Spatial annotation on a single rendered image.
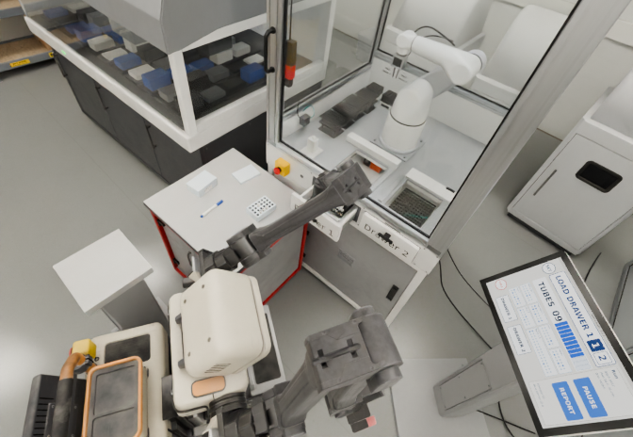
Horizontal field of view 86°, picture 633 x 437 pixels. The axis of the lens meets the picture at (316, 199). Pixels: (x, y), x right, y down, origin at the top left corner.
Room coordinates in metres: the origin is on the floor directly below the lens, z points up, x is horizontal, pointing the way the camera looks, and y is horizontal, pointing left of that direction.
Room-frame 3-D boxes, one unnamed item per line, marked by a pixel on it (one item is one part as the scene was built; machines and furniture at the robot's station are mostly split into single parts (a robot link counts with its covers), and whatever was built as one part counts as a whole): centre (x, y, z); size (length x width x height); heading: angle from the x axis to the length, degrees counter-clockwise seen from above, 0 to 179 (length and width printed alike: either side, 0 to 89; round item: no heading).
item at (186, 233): (1.07, 0.42, 0.38); 0.62 x 0.58 x 0.76; 58
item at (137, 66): (2.31, 1.19, 1.13); 1.78 x 1.14 x 0.45; 58
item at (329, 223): (0.98, -0.01, 0.87); 0.29 x 0.02 x 0.11; 58
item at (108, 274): (0.62, 0.84, 0.38); 0.30 x 0.30 x 0.76; 55
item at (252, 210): (1.05, 0.26, 0.78); 0.12 x 0.08 x 0.04; 145
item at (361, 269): (1.49, -0.38, 0.40); 1.03 x 0.95 x 0.80; 58
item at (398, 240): (0.94, -0.35, 0.87); 0.29 x 0.02 x 0.11; 58
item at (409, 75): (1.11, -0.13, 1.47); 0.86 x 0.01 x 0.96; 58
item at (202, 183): (1.14, 0.59, 0.79); 0.13 x 0.09 x 0.05; 153
